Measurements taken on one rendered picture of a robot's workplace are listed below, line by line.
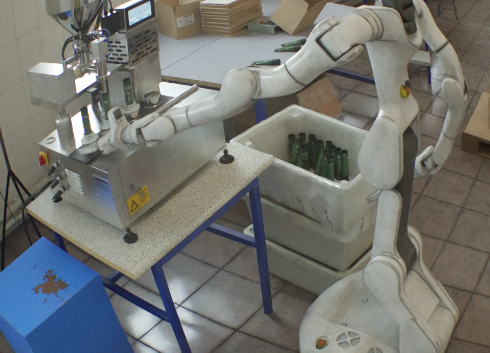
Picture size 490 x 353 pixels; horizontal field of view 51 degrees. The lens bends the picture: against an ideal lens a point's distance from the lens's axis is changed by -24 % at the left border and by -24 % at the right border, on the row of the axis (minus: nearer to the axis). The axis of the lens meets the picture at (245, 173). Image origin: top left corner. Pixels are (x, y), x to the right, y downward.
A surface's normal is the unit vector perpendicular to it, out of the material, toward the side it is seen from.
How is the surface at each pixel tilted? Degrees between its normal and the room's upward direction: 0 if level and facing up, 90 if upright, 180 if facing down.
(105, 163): 0
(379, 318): 0
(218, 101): 75
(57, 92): 90
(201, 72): 0
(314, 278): 96
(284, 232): 96
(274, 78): 67
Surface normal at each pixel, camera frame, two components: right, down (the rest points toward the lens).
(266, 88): -0.51, 0.39
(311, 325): -0.64, -0.67
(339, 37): -0.31, 0.26
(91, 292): 0.81, 0.24
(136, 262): -0.11, -0.84
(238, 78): -0.48, 0.12
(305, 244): -0.68, 0.54
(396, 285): -0.32, 0.49
